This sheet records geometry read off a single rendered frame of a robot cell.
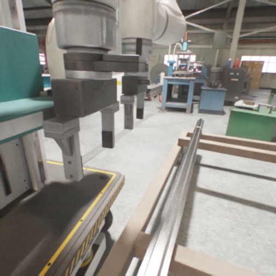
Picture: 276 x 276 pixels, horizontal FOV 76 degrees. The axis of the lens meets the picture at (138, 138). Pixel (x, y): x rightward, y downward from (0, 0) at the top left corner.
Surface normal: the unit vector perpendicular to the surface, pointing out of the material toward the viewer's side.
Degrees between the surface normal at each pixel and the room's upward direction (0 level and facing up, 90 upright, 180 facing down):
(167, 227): 0
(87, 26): 90
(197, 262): 0
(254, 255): 0
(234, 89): 90
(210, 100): 90
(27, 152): 90
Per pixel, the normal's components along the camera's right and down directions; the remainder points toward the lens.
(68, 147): 0.96, 0.12
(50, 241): 0.04, -0.94
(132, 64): 0.13, 0.35
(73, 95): -0.26, 0.33
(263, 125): -0.71, 0.22
